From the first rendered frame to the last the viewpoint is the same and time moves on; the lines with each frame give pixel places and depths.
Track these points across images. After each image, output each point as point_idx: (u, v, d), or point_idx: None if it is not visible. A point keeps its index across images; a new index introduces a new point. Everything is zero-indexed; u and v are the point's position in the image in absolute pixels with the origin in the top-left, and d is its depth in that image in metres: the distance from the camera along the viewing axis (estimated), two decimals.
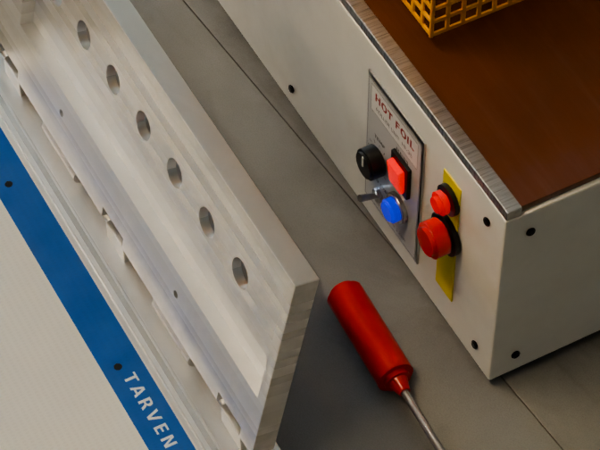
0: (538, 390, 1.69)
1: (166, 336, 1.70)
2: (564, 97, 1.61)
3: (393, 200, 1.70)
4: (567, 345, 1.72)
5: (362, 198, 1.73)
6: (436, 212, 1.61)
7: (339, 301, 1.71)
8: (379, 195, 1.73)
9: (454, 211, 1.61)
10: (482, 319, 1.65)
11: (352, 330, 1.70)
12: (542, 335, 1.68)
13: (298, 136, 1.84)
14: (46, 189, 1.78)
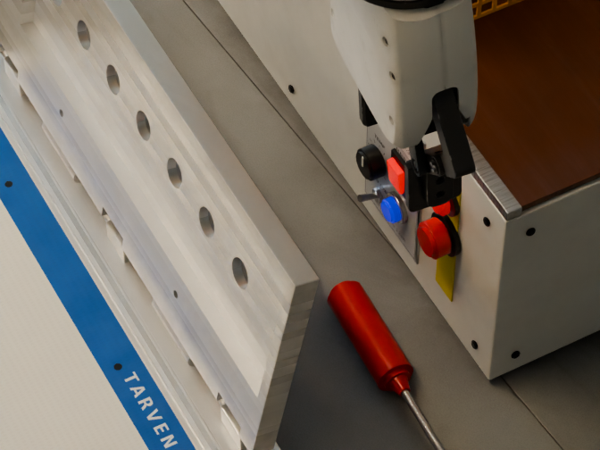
0: (538, 390, 1.69)
1: (166, 336, 1.70)
2: (564, 97, 1.61)
3: (393, 200, 1.70)
4: (567, 345, 1.72)
5: (362, 198, 1.73)
6: (436, 212, 1.61)
7: (339, 301, 1.71)
8: (379, 195, 1.73)
9: (454, 211, 1.61)
10: (482, 319, 1.65)
11: (352, 330, 1.70)
12: (542, 335, 1.68)
13: (298, 136, 1.84)
14: (46, 189, 1.78)
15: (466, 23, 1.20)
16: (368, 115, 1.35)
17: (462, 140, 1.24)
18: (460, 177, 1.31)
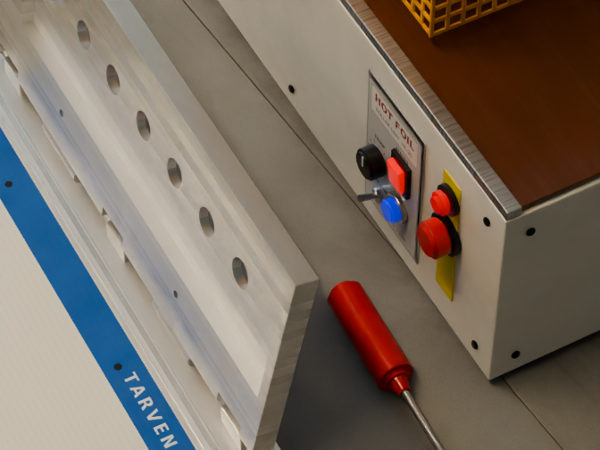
0: (538, 390, 1.69)
1: (166, 336, 1.70)
2: (564, 97, 1.61)
3: (393, 200, 1.70)
4: (567, 345, 1.72)
5: (362, 198, 1.73)
6: (436, 212, 1.61)
7: (339, 301, 1.71)
8: (379, 195, 1.73)
9: (454, 211, 1.61)
10: (482, 319, 1.65)
11: (352, 330, 1.70)
12: (542, 335, 1.68)
13: (298, 136, 1.84)
14: (46, 189, 1.78)
15: None
16: None
17: None
18: None
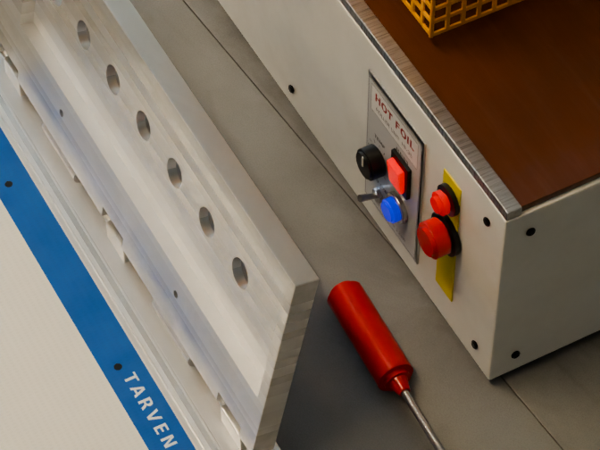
0: (538, 390, 1.69)
1: (166, 336, 1.70)
2: (564, 97, 1.61)
3: (393, 200, 1.70)
4: (567, 345, 1.72)
5: (362, 198, 1.73)
6: (436, 212, 1.61)
7: (339, 301, 1.71)
8: (379, 195, 1.73)
9: (454, 211, 1.61)
10: (482, 319, 1.65)
11: (352, 330, 1.70)
12: (542, 335, 1.68)
13: (298, 136, 1.84)
14: (46, 189, 1.78)
15: None
16: None
17: None
18: None
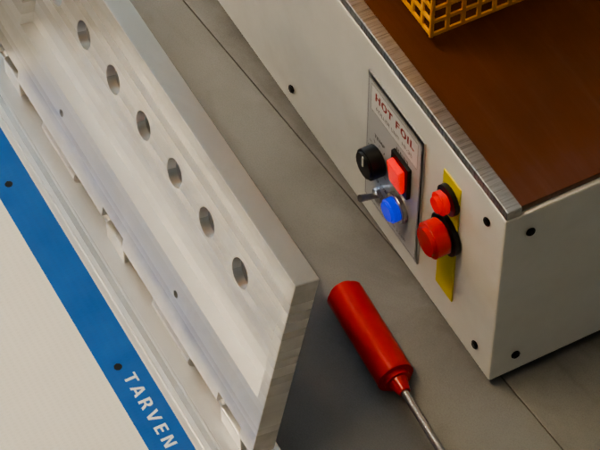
0: (538, 390, 1.69)
1: (166, 336, 1.70)
2: (564, 97, 1.61)
3: (393, 200, 1.70)
4: (567, 345, 1.72)
5: (362, 198, 1.73)
6: (436, 212, 1.61)
7: (339, 301, 1.71)
8: (379, 195, 1.73)
9: (454, 211, 1.61)
10: (482, 319, 1.65)
11: (352, 330, 1.70)
12: (542, 335, 1.68)
13: (298, 136, 1.84)
14: (46, 189, 1.78)
15: None
16: None
17: None
18: None
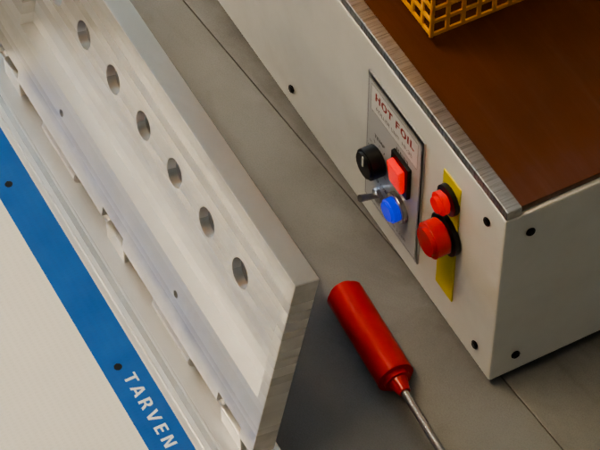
0: (538, 390, 1.69)
1: (166, 336, 1.70)
2: (564, 97, 1.61)
3: (393, 200, 1.70)
4: (567, 345, 1.72)
5: (362, 198, 1.73)
6: (436, 212, 1.61)
7: (339, 301, 1.71)
8: (379, 195, 1.73)
9: (454, 211, 1.61)
10: (482, 319, 1.65)
11: (352, 330, 1.70)
12: (542, 335, 1.68)
13: (298, 136, 1.84)
14: (46, 189, 1.78)
15: None
16: None
17: None
18: None
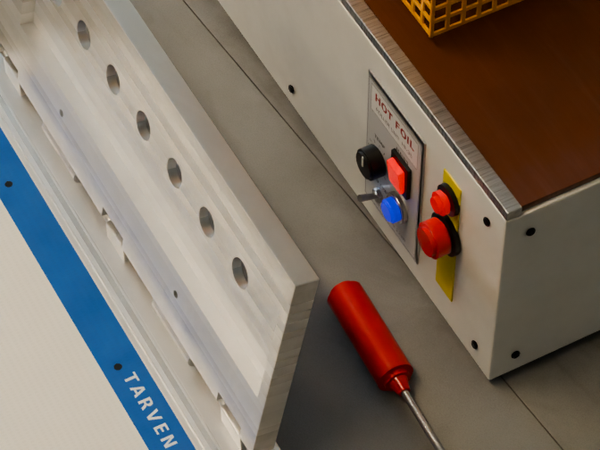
0: (538, 390, 1.69)
1: (166, 336, 1.70)
2: (564, 97, 1.61)
3: (393, 200, 1.70)
4: (567, 345, 1.72)
5: (362, 198, 1.73)
6: (436, 212, 1.61)
7: (339, 301, 1.71)
8: (379, 195, 1.73)
9: (454, 211, 1.61)
10: (482, 319, 1.65)
11: (352, 330, 1.70)
12: (542, 335, 1.68)
13: (298, 136, 1.84)
14: (46, 189, 1.78)
15: None
16: None
17: None
18: None
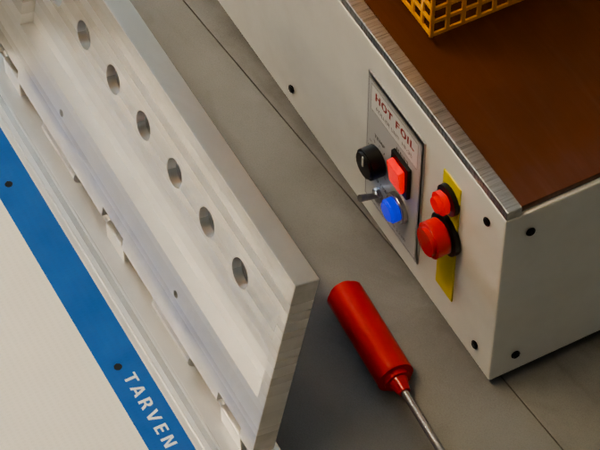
0: (538, 390, 1.69)
1: (166, 336, 1.70)
2: (564, 97, 1.61)
3: (393, 200, 1.70)
4: (567, 345, 1.72)
5: (362, 198, 1.73)
6: (436, 212, 1.61)
7: (339, 301, 1.71)
8: (379, 195, 1.73)
9: (454, 211, 1.61)
10: (482, 319, 1.65)
11: (352, 330, 1.70)
12: (542, 335, 1.68)
13: (298, 136, 1.84)
14: (46, 189, 1.78)
15: None
16: None
17: None
18: None
